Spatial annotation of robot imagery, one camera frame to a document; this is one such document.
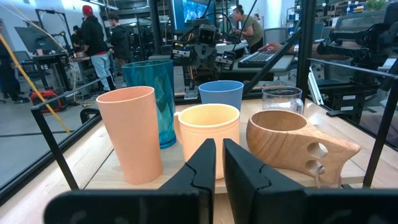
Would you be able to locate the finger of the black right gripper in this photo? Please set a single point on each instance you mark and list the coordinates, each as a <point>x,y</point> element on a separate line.
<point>339,39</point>

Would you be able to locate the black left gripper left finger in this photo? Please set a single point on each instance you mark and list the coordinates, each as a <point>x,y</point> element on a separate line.
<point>202,174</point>

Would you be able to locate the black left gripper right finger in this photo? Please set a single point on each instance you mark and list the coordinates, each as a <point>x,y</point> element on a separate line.
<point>255,186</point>

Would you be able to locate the pale yellow ribbed mug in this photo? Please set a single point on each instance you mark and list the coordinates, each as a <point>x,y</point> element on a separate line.
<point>202,127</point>

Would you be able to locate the wooden kuksa cup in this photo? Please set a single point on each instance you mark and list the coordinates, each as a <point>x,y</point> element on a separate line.
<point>280,143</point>

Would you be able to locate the blue plastic cup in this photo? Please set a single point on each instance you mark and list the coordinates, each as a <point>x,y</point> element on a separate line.
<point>220,96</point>

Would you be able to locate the tall peach plastic cup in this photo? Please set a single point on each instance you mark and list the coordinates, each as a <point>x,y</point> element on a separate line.
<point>130,137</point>

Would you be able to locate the clear glass mug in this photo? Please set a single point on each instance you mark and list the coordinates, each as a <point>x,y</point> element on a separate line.
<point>280,99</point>

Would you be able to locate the teal faceted plastic tumbler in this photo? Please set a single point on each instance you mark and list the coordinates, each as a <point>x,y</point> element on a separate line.
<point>155,81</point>

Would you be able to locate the black equipment box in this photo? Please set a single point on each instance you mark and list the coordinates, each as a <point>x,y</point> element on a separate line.
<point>351,99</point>

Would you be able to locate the person's hand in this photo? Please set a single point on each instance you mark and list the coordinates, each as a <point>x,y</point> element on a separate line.
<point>273,47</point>

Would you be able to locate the black keyboard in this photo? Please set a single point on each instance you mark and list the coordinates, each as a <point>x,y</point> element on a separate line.
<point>256,59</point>

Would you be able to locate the person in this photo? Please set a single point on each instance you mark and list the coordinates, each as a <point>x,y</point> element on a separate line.
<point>119,40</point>
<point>76,39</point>
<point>93,37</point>
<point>253,31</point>
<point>7,71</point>

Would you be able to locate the black background robot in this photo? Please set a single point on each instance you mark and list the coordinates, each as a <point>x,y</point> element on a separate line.
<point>206,37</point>

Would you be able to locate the large blue display screen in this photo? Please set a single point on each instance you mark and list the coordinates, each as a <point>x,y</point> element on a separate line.
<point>192,12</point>

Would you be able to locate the red and black box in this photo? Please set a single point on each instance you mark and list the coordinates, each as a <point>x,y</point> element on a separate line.
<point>46,98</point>

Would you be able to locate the dark desk monitor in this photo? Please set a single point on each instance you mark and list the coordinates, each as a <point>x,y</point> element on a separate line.
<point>34,39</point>

